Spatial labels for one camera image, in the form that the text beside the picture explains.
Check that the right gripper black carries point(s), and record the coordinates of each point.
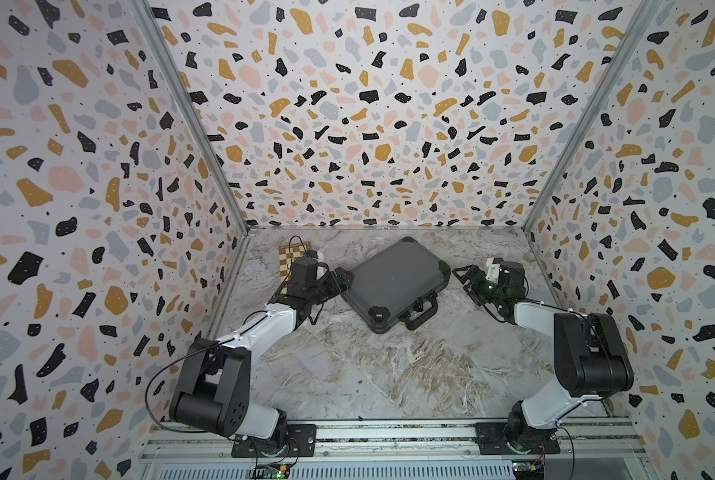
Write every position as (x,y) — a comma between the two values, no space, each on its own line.
(473,271)

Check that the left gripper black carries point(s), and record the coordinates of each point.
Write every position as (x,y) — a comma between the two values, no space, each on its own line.
(342,283)

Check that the dark grey poker case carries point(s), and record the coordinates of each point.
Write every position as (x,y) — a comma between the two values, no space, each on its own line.
(401,284)

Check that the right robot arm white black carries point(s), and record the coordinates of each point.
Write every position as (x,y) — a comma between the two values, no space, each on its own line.
(590,362)

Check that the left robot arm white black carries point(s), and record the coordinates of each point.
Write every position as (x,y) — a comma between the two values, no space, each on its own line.
(212,393)

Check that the wooden chess board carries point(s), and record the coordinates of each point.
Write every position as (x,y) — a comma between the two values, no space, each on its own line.
(287,254)

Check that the right circuit board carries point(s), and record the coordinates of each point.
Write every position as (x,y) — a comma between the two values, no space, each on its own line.
(528,470)

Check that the circuit board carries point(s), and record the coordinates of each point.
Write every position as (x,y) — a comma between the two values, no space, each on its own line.
(528,470)
(271,472)

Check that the left circuit board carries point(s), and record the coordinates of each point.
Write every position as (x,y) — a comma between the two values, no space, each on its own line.
(271,472)

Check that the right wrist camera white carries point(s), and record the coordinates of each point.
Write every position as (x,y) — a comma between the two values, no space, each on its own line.
(493,269)

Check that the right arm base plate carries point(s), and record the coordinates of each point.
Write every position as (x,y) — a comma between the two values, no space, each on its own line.
(502,438)

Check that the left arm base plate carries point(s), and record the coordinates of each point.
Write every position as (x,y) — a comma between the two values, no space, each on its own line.
(291,441)

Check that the aluminium mounting rail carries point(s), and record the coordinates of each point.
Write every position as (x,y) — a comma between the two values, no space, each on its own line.
(591,448)

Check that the metal corner frame post right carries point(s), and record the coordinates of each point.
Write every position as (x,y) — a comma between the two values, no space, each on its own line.
(643,16)

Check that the metal corner frame post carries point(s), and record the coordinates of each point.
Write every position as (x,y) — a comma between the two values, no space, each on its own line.
(643,16)
(160,52)

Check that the metal corner frame post left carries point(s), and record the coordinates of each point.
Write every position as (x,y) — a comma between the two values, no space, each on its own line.
(160,52)

